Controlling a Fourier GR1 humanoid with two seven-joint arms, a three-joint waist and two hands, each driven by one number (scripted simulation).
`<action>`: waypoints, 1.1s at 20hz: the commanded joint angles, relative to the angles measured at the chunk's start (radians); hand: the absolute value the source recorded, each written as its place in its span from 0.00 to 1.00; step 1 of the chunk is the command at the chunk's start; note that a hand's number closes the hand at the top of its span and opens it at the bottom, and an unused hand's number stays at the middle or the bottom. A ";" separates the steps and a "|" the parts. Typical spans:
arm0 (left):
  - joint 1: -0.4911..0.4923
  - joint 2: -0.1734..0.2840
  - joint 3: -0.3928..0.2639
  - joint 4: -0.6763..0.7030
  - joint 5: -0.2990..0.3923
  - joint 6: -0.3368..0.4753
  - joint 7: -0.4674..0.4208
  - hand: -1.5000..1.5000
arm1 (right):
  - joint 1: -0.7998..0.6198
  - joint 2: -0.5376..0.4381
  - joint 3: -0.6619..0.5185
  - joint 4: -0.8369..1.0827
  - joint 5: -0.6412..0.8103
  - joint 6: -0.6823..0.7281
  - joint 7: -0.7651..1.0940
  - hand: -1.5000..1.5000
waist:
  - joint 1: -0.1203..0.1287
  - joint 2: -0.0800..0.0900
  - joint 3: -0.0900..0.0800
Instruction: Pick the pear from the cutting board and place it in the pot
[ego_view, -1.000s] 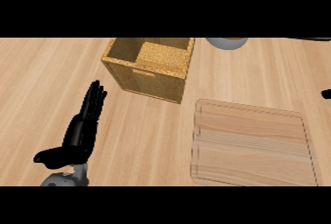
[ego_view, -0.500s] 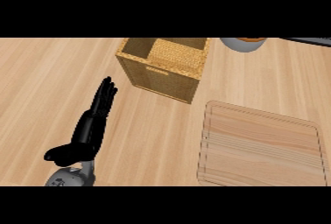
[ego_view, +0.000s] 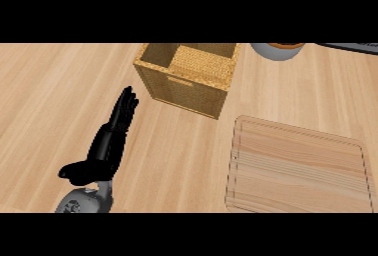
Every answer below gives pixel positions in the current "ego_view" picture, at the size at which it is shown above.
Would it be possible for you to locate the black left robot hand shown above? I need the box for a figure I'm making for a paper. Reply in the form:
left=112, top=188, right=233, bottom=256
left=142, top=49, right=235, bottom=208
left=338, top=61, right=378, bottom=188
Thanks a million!
left=58, top=85, right=140, bottom=187

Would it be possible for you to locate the wooden cutting board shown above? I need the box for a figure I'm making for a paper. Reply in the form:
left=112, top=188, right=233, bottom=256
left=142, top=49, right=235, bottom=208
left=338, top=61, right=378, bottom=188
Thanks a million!
left=224, top=115, right=375, bottom=214

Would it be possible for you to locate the grey pot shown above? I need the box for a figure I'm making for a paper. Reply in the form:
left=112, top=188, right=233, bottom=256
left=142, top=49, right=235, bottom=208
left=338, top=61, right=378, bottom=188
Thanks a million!
left=248, top=43, right=307, bottom=62

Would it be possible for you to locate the wicker basket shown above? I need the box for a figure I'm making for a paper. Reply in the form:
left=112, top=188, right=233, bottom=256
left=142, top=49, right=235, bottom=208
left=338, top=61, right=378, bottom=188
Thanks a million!
left=133, top=43, right=242, bottom=120

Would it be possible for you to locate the dark grey flat appliance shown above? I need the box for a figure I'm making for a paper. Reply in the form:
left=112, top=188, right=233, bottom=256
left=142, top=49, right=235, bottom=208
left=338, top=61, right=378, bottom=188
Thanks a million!
left=315, top=43, right=378, bottom=56

